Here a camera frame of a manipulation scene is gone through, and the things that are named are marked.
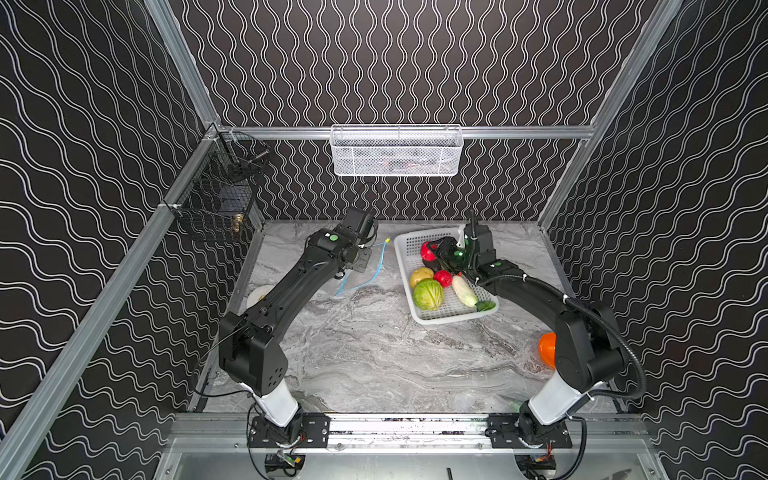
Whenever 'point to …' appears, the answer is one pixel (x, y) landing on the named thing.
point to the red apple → (426, 253)
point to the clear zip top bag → (353, 280)
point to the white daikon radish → (464, 292)
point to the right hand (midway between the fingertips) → (430, 248)
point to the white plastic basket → (408, 248)
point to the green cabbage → (428, 294)
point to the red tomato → (444, 277)
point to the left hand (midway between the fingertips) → (361, 255)
